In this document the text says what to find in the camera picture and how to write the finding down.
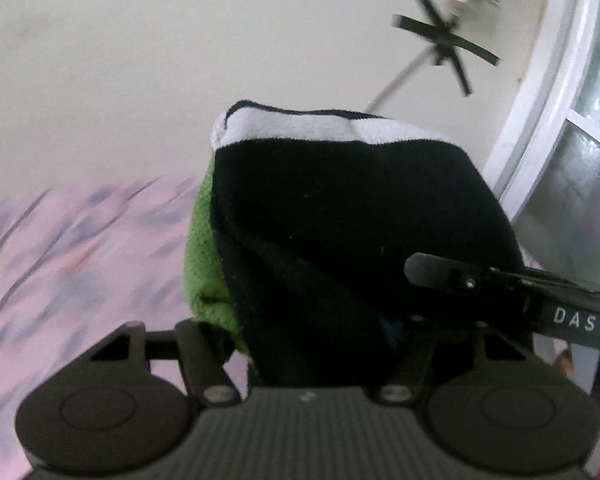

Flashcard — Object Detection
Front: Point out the black tape cross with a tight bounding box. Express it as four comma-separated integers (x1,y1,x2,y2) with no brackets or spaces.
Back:
391,0,502,97

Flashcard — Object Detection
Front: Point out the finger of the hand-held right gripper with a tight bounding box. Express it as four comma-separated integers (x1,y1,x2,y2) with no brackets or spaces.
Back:
403,252,532,307

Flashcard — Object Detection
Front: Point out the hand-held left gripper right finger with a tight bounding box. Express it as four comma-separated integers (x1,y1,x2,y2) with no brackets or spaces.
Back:
377,316,527,407

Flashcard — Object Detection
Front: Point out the green black white striped garment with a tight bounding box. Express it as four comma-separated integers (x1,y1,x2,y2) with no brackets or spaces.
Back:
182,99,527,392

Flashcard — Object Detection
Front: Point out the pink floral bedsheet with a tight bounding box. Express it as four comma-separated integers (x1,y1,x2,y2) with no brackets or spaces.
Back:
0,174,600,480

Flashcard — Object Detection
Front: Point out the white framed frosted window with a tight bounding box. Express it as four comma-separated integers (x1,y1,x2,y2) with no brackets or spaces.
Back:
481,0,600,292

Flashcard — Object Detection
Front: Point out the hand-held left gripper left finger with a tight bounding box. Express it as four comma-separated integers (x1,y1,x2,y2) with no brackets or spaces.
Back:
89,318,242,408

